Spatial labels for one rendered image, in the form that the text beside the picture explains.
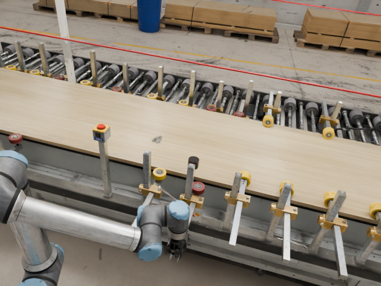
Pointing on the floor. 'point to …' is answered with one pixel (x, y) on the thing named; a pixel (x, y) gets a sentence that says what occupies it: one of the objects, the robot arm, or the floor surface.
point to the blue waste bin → (149, 15)
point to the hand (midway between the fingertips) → (176, 255)
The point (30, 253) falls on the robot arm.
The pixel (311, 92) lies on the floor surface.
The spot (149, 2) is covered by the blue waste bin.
